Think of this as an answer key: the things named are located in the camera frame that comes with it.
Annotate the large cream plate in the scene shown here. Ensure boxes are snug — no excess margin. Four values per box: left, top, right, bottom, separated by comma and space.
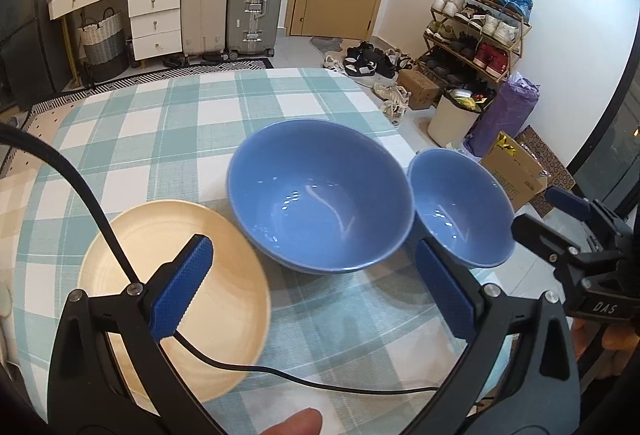
76, 198, 272, 406

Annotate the large blue bowl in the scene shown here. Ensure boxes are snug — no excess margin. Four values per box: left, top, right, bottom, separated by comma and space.
226, 120, 414, 275

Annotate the right hand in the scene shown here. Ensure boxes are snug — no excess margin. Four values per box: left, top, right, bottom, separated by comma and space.
572, 319, 639, 379

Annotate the left hand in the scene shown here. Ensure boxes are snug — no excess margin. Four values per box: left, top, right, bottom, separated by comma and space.
262, 408, 323, 435

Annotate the cardboard box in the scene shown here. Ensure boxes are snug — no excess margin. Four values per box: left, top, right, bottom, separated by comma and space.
480, 132, 549, 212

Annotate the purple bag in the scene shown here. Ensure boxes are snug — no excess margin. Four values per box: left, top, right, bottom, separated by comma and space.
464, 72, 540, 158

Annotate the white trash bin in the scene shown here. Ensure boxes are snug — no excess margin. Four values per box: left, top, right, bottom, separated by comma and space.
426, 90, 482, 147

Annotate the small brown box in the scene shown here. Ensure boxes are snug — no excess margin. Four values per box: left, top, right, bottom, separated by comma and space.
397, 70, 440, 110

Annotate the shoe rack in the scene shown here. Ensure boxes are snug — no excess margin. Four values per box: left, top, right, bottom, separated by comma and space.
419, 0, 534, 86

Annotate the woven laundry basket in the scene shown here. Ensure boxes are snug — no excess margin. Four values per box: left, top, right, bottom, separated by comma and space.
79, 7, 129, 83

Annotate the black refrigerator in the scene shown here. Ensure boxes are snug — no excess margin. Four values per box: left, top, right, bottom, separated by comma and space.
1, 0, 72, 110

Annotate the white drawer desk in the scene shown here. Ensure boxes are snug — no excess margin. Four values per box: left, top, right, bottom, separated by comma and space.
48, 0, 182, 61

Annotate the silver suitcase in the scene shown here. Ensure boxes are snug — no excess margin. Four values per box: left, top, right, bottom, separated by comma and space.
226, 0, 281, 57

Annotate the beige suitcase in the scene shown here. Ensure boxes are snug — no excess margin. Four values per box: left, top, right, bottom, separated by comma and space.
180, 0, 227, 56

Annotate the black cable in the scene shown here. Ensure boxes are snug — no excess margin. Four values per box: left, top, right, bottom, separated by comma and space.
0, 122, 442, 395

